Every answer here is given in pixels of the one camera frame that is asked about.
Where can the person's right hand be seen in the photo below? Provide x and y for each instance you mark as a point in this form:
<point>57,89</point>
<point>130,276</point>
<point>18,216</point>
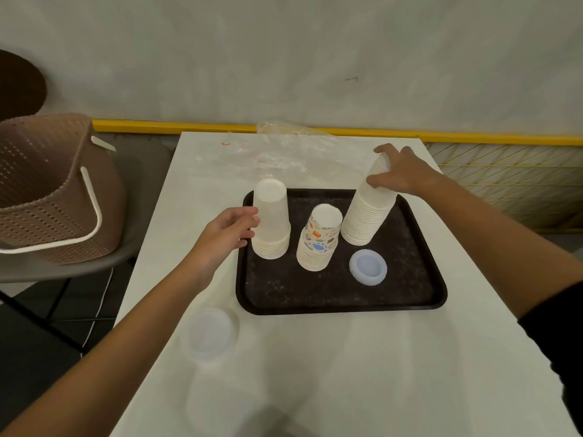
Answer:
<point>410,175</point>

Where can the person's left hand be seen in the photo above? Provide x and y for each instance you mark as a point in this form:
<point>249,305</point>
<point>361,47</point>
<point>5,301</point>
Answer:
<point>218,243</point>

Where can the person's right thumb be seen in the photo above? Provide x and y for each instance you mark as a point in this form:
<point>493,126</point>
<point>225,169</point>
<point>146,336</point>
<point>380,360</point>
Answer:
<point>377,181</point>

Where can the person's left fingers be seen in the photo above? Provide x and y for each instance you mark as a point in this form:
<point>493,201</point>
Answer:
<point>243,218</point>

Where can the single white paper cup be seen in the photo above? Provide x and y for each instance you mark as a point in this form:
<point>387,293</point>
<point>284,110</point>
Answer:
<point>272,209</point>

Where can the tall stack of white cups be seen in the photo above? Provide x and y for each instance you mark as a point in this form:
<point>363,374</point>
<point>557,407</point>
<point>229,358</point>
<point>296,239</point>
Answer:
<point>364,218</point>

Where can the person's right forearm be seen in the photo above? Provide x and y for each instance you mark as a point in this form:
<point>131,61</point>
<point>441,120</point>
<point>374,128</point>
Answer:
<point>496,236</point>

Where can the person's left forearm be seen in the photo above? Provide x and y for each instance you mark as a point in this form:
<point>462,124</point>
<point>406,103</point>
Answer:
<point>114,350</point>

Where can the yellow metal bar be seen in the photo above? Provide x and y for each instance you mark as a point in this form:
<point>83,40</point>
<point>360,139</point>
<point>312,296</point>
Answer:
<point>346,131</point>

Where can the colourful printed paper cup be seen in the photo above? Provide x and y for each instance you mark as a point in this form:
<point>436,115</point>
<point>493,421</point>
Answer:
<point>324,227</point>

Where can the clear plastic wrap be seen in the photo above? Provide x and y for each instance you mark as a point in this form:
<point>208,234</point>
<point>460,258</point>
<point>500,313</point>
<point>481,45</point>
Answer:
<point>273,150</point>

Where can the bluish white round lid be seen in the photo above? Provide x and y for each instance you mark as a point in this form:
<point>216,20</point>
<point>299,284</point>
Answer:
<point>368,267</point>

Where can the grey chair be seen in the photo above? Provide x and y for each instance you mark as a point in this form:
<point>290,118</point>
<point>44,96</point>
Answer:
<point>145,177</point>

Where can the black plastic tray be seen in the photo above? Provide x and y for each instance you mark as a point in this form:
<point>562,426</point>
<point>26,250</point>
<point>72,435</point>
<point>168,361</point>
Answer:
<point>337,293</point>

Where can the translucent round plastic lid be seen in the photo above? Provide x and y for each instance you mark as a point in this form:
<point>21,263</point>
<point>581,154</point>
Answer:
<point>209,334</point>

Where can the brown perforated plastic basket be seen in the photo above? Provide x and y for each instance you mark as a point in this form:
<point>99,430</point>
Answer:
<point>50,191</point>

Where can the black sleeve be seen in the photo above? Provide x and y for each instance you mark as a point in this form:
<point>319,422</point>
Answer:
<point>560,341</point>

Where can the dark brown round object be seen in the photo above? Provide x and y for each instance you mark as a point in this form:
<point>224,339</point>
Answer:
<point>20,86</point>

